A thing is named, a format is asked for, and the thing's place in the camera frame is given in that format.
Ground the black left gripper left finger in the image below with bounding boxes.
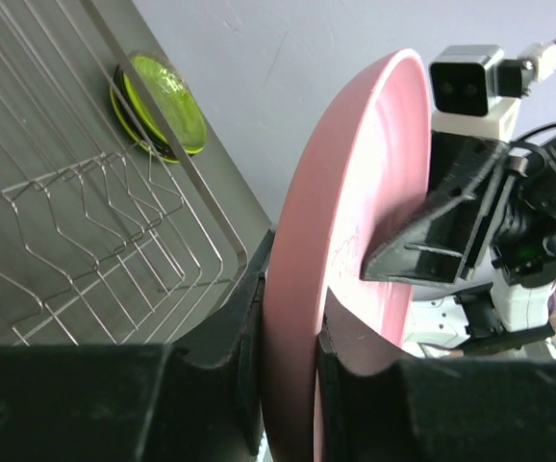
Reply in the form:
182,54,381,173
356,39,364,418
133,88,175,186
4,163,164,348
0,233,274,461

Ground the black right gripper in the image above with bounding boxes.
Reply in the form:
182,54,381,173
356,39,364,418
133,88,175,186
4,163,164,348
361,132,556,289

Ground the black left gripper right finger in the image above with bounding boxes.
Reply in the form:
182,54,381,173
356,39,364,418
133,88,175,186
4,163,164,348
316,295,556,462

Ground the pink plastic plate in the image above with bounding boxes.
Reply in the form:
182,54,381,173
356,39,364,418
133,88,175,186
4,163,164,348
261,49,431,461

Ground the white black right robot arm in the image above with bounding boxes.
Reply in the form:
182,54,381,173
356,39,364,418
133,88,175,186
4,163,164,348
361,132,556,355

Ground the dark plate under green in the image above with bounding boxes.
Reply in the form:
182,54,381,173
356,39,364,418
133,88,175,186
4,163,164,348
109,65,178,164

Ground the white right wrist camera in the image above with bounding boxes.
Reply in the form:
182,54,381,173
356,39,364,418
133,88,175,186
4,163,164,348
429,44,520,141

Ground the metal wire dish rack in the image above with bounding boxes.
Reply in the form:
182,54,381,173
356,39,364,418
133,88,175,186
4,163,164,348
0,1,247,346

